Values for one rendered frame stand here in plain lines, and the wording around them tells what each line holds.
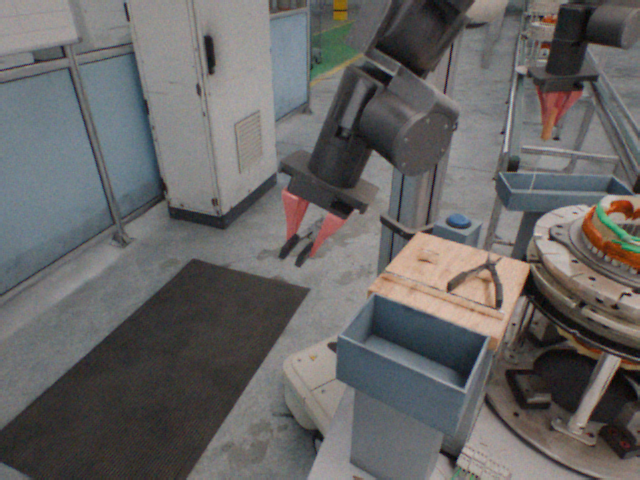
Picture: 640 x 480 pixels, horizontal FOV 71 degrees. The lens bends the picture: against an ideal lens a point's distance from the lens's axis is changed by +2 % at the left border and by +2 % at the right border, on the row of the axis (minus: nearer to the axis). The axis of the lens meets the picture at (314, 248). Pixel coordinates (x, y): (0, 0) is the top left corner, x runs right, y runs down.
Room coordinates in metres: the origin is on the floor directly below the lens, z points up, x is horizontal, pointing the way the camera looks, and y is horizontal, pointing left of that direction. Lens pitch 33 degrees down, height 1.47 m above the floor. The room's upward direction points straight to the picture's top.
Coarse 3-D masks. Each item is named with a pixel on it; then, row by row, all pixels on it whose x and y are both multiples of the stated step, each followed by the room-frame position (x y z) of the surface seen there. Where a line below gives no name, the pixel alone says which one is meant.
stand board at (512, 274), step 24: (432, 240) 0.65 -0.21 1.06; (408, 264) 0.58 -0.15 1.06; (432, 264) 0.58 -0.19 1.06; (456, 264) 0.58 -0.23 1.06; (480, 264) 0.58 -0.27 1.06; (504, 264) 0.58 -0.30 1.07; (528, 264) 0.58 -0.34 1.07; (384, 288) 0.52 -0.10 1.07; (408, 288) 0.52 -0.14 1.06; (456, 288) 0.52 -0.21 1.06; (480, 288) 0.52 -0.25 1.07; (504, 288) 0.52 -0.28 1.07; (432, 312) 0.46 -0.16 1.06; (456, 312) 0.46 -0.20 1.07
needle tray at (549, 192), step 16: (512, 176) 0.94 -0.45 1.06; (528, 176) 0.94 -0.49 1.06; (544, 176) 0.94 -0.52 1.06; (560, 176) 0.93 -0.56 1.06; (576, 176) 0.93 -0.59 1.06; (592, 176) 0.93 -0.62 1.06; (608, 176) 0.92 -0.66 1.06; (496, 192) 0.93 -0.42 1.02; (512, 192) 0.84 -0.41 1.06; (528, 192) 0.84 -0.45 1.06; (544, 192) 0.92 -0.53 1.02; (560, 192) 0.92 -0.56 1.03; (576, 192) 0.92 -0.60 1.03; (592, 192) 0.92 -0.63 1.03; (608, 192) 0.91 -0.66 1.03; (624, 192) 0.86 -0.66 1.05; (512, 208) 0.84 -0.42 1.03; (528, 208) 0.84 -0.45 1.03; (544, 208) 0.84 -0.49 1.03; (528, 224) 0.88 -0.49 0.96; (528, 240) 0.86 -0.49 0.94; (512, 256) 0.92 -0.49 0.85
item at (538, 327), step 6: (546, 318) 0.67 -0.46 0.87; (534, 324) 0.69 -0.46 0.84; (540, 324) 0.67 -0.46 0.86; (546, 324) 0.66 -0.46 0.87; (552, 324) 0.66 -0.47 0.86; (534, 330) 0.68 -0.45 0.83; (540, 330) 0.66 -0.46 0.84; (546, 330) 0.66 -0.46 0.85; (552, 330) 0.66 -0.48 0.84; (540, 336) 0.66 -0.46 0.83; (546, 336) 0.66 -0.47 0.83; (552, 336) 0.66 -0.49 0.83
